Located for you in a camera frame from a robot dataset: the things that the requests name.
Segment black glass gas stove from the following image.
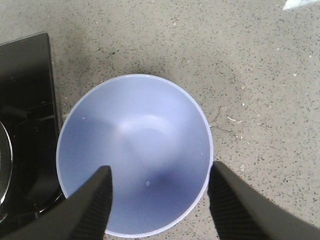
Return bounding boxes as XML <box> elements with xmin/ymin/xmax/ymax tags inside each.
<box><xmin>0</xmin><ymin>32</ymin><xmax>63</xmax><ymax>236</ymax></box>

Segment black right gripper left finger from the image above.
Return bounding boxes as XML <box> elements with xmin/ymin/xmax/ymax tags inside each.
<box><xmin>2</xmin><ymin>165</ymin><xmax>112</xmax><ymax>240</ymax></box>

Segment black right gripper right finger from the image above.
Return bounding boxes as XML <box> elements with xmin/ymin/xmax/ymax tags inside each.
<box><xmin>208</xmin><ymin>161</ymin><xmax>320</xmax><ymax>240</ymax></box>

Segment light blue plastic bowl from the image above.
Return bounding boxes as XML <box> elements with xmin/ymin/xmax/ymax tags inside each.
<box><xmin>56</xmin><ymin>74</ymin><xmax>214</xmax><ymax>238</ymax></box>

